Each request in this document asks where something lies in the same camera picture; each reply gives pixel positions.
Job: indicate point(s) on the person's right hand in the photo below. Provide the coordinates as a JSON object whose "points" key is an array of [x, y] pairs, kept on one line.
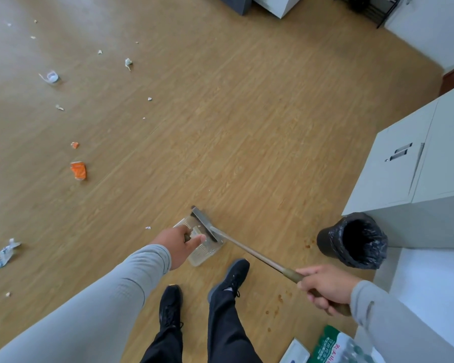
{"points": [[329, 287]]}

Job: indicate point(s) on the person's left hand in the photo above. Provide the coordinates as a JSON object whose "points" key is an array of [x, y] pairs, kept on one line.
{"points": [[178, 247]]}

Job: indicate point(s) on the clear plastic dustpan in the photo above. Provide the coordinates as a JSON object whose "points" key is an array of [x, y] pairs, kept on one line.
{"points": [[206, 257]]}

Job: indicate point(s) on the black trash bin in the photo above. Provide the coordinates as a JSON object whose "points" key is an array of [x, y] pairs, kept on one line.
{"points": [[353, 241]]}

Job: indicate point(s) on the orange trash wrapper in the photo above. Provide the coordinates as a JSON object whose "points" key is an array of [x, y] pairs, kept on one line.
{"points": [[78, 170]]}

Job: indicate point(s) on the white-blue paper scrap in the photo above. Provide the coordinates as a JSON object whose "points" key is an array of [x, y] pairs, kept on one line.
{"points": [[3, 255]]}

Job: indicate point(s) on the person's left forearm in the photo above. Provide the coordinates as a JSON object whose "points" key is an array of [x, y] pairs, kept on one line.
{"points": [[98, 310]]}

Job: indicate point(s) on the person's right leg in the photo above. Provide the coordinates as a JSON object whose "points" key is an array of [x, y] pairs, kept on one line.
{"points": [[227, 332]]}

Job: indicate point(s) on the person's leg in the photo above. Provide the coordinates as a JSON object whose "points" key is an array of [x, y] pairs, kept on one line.
{"points": [[227, 332], [164, 347]]}

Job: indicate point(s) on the person's left leg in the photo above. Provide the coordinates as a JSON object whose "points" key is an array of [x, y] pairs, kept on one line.
{"points": [[164, 347]]}

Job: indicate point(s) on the black left shoe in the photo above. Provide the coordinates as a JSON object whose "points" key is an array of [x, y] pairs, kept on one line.
{"points": [[171, 306]]}

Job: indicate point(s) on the black shoe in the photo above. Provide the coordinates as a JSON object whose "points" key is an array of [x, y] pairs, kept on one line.
{"points": [[232, 277], [171, 306]]}

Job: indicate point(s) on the shrink-wrapped pack of water bottles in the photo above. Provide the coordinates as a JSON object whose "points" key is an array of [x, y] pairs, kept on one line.
{"points": [[329, 347]]}

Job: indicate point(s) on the black right shoe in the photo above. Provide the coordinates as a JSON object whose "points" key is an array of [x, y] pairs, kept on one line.
{"points": [[232, 277]]}

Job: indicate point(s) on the grey metal filing cabinet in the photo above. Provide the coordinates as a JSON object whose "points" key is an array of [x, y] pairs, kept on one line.
{"points": [[393, 177]]}

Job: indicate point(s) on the large light grey cabinet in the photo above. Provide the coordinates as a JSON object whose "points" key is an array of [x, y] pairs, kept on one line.
{"points": [[278, 5]]}

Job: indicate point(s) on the black metal rack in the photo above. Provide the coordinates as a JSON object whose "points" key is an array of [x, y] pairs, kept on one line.
{"points": [[378, 11]]}

